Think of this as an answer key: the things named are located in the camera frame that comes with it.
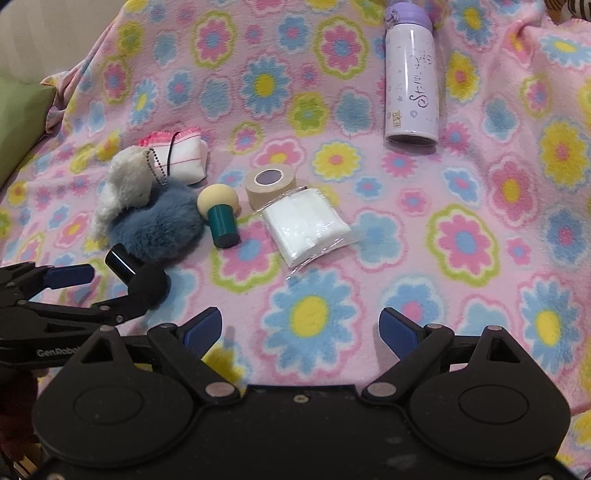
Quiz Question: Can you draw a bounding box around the dark red cloth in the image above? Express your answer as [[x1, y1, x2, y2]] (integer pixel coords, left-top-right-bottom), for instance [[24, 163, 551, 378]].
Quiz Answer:
[[0, 369, 40, 462]]

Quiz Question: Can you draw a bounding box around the black makeup sponge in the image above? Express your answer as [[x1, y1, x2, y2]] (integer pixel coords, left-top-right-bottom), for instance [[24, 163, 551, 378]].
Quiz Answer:
[[105, 244, 171, 311]]

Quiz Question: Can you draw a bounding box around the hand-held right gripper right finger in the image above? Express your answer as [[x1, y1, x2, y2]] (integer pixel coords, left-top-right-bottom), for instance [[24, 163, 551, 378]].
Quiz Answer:
[[362, 308, 520, 401]]

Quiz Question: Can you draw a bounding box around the lilac water bottle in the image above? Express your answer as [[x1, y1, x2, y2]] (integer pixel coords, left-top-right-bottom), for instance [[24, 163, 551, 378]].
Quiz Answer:
[[384, 1, 439, 147]]

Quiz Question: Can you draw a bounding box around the rolled white cloth pink trim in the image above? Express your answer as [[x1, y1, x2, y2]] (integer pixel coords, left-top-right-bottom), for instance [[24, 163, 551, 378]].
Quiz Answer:
[[139, 129, 208, 185]]

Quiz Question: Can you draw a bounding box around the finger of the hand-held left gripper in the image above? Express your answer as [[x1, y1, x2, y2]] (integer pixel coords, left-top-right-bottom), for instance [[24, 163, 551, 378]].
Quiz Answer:
[[17, 294, 149, 334], [0, 263, 96, 302]]

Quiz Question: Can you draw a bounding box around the pink floral fleece blanket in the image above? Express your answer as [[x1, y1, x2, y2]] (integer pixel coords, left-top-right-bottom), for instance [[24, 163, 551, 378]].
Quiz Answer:
[[0, 0, 591, 462]]

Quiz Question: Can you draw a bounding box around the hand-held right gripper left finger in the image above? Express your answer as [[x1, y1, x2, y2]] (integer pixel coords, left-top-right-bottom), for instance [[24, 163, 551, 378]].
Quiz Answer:
[[69, 307, 241, 401]]

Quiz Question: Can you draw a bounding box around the white plush keychain toy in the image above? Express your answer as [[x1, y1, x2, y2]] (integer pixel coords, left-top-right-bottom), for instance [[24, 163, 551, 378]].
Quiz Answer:
[[90, 146, 168, 241]]

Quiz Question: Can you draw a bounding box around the beige tape roll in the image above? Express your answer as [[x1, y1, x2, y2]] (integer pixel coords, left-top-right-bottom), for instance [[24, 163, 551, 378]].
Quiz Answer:
[[245, 168, 298, 210]]

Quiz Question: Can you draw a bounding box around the white cotton pads plastic pack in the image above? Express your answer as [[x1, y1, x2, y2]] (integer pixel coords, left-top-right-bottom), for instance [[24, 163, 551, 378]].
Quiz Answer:
[[262, 187, 352, 271]]

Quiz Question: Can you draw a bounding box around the cream mushroom sponge green handle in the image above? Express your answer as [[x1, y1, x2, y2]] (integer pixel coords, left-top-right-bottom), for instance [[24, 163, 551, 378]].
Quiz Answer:
[[197, 184, 242, 250]]

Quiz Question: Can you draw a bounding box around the blue furry pom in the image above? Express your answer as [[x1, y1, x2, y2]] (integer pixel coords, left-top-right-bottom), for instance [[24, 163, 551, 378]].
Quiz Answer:
[[107, 180, 206, 265]]

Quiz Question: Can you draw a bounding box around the black white striped cloth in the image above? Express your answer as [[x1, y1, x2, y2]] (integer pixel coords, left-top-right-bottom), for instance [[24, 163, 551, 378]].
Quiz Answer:
[[545, 0, 591, 24]]

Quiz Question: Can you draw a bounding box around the green pillow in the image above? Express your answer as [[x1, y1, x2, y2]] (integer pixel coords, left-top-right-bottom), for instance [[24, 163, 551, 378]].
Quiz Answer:
[[0, 76, 57, 185]]

